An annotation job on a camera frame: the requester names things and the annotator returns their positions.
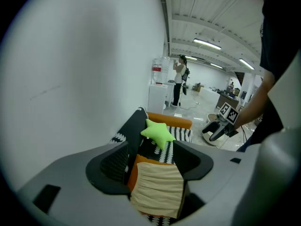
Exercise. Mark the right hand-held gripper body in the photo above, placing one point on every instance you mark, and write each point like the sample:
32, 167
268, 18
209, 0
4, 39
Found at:
229, 114

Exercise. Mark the ceiling tube light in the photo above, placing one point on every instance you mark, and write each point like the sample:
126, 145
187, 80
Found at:
247, 64
191, 58
207, 43
216, 66

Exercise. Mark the wooden desk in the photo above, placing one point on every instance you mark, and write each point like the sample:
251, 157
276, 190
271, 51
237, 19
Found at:
225, 100

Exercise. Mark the person's right forearm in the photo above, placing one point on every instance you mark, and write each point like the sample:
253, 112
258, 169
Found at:
256, 102

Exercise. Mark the cream yellow cloth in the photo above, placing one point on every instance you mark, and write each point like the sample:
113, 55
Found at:
157, 189

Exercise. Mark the black white patterned blanket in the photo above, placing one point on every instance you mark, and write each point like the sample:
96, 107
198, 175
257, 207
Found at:
134, 128

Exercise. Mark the person's black shirt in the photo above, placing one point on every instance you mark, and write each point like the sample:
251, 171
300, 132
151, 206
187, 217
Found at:
277, 32

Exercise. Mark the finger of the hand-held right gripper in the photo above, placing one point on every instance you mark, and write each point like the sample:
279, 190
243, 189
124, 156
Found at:
211, 126
218, 133

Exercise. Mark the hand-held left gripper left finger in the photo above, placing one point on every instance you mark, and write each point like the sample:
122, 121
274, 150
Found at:
70, 173

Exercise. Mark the orange sofa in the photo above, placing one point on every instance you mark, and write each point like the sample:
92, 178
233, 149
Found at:
169, 121

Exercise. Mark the green star pillow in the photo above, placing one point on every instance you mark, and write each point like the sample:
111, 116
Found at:
157, 132

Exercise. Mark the clear water bottle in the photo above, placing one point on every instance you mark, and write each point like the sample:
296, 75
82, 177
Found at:
161, 67

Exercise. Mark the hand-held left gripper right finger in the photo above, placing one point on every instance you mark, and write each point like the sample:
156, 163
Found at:
223, 178

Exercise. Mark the white table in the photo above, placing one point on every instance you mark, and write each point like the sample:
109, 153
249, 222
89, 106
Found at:
170, 88

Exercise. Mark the white water dispenser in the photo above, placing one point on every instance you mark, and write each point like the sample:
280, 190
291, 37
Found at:
157, 98

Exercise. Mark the white counter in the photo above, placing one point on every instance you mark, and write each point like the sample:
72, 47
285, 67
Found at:
209, 98

